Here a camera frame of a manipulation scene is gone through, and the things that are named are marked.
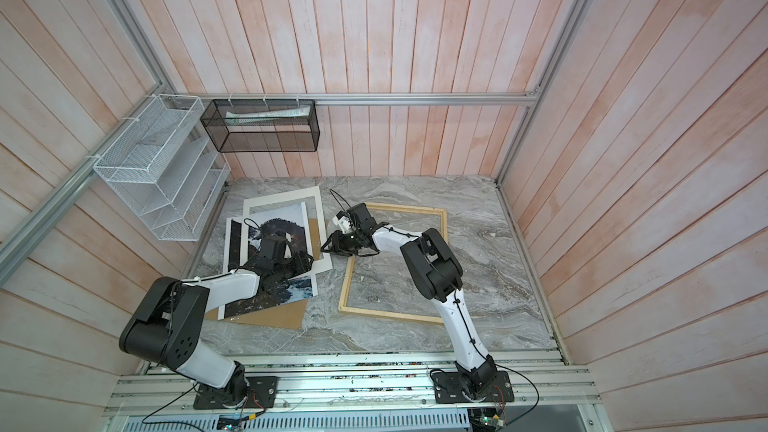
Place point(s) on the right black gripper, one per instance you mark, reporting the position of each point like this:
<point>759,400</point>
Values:
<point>338,243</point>

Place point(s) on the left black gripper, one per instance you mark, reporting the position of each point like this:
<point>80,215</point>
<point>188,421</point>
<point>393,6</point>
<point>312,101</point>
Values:
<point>302,262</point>

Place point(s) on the white photo mat board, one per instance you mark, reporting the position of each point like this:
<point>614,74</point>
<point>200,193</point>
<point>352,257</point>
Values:
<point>314,221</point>

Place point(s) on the light wooden picture frame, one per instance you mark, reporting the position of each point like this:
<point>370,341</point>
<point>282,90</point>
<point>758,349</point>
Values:
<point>442,214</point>

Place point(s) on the waterfall landscape photo print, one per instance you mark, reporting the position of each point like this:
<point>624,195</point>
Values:
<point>286,221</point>

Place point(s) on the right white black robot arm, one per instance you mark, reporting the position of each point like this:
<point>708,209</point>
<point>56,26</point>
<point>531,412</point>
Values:
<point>437,275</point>

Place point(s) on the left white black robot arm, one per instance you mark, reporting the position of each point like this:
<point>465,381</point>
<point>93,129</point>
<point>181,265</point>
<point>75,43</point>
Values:
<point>166,326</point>

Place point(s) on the dark photo with white border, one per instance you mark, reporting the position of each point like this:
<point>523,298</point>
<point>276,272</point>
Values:
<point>296,288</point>

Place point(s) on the brown cardboard backing board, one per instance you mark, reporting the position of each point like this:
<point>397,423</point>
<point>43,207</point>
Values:
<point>287,316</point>

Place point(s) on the aluminium slotted base rails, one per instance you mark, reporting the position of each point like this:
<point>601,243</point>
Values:
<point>359,381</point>

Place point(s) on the paper sheet inside black basket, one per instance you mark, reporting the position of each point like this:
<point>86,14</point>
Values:
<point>252,120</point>

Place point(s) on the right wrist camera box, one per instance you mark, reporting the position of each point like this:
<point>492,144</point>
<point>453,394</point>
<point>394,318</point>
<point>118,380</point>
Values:
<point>361,218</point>

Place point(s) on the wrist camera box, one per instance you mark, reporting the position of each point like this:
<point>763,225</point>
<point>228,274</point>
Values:
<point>274,248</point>
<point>361,218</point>

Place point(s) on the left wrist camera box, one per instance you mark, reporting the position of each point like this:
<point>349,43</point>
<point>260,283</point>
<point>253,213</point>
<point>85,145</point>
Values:
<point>274,248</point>

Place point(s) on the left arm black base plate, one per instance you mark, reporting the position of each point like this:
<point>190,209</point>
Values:
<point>249,391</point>

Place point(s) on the black wire mesh basket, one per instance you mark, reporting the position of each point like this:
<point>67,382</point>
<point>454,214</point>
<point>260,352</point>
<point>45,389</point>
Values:
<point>228,140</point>

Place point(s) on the white wire mesh shelf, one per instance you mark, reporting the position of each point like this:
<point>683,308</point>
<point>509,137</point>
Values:
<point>167,174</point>

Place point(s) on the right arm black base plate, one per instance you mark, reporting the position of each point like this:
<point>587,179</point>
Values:
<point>455,387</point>

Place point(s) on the aluminium wall rail frame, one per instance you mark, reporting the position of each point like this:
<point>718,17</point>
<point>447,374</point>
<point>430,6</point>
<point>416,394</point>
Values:
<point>404,87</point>

